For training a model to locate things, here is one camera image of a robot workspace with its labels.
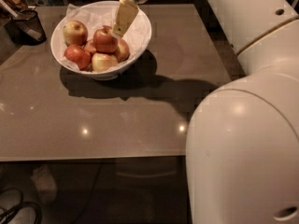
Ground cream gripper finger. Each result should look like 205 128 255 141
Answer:
112 0 139 38

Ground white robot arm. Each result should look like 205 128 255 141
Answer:
186 0 299 224

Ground red-yellow apple right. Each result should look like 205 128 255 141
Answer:
114 39 130 63

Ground small red apple middle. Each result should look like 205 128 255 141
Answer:
84 39 97 55

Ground white ceramic bowl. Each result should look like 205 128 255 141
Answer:
50 0 153 81

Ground yellow-red apple back left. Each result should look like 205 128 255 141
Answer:
63 21 88 46

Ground pale yellow apple front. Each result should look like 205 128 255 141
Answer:
92 53 118 73

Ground white paper liner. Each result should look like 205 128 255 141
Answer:
59 2 151 74

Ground black mesh pen cup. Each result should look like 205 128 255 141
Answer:
5 10 47 46

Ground black cable loops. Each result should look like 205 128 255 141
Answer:
0 187 43 224

